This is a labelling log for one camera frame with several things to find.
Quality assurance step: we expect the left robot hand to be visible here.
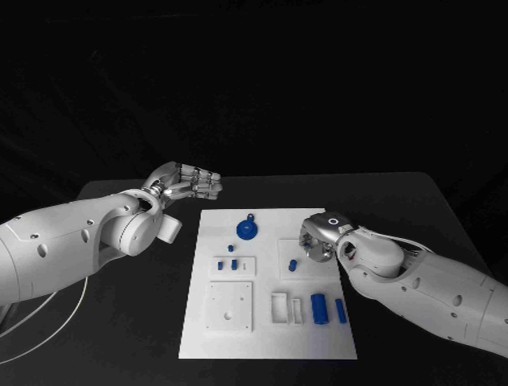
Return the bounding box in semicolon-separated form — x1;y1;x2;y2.
142;161;224;207

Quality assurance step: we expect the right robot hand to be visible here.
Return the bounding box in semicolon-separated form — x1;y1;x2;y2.
299;211;356;263

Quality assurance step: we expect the white task board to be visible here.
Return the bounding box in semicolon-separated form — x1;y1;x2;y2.
178;207;358;360

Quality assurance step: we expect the blue gear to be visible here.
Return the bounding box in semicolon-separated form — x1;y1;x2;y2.
235;213;261;241

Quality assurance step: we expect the thick blue cylinder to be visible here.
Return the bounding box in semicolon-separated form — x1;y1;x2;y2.
310;293;330;326

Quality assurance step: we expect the white cable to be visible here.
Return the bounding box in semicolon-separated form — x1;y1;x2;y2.
0;290;59;352
364;230;434;253
0;275;91;369

